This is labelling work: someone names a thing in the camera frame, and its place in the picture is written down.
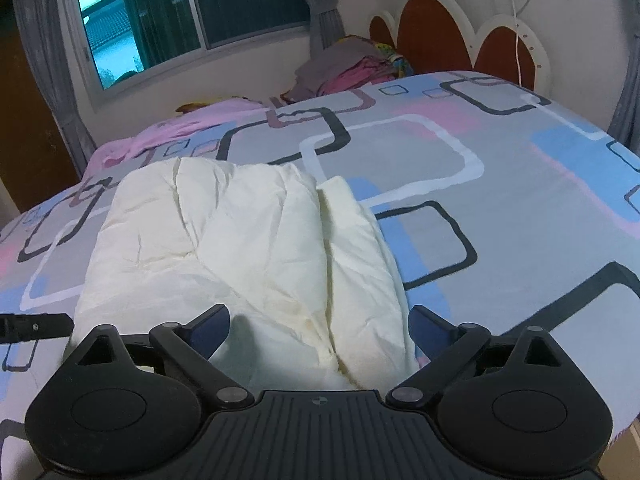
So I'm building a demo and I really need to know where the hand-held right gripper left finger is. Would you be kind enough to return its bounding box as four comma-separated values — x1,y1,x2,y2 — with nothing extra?
65,303,256,406

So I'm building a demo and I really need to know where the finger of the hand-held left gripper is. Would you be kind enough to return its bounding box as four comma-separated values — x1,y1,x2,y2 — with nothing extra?
0,312,74,345

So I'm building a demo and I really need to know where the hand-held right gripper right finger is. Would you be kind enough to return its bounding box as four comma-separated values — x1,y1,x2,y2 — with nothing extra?
385,305,567,406

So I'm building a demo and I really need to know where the cream quilted down jacket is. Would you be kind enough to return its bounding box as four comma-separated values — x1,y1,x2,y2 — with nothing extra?
65,156,419,392

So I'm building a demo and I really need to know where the bed with patterned sheet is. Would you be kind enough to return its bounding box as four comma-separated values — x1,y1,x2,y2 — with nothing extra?
0,70,640,480

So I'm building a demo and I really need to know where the brown wooden door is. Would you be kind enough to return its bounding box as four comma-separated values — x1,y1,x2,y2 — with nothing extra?
0,0,82,216

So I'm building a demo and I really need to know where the pink blanket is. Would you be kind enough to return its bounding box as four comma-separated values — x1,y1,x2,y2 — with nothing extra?
82,98,281,173

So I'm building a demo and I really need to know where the grey curtain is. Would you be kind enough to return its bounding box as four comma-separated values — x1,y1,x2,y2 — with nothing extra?
10,0,97,182
284,0,347,69

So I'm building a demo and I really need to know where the pink folded cloth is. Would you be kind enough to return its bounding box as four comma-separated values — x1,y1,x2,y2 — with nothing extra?
320,57,401,97

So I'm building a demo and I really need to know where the colourful patterned cloth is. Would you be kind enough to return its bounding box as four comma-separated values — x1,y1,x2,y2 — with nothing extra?
374,41,417,79

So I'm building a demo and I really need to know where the grey folded cloth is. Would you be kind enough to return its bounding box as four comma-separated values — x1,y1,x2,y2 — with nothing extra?
289,35,397,102

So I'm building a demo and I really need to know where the brown and white headboard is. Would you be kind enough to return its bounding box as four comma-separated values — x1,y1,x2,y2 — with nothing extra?
367,0,552,94

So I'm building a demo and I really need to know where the sliding glass window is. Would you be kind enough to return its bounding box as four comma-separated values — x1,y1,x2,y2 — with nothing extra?
60,0,326,107

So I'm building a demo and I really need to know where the white hanging cable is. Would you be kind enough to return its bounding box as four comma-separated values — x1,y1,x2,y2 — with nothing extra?
489,0,542,92

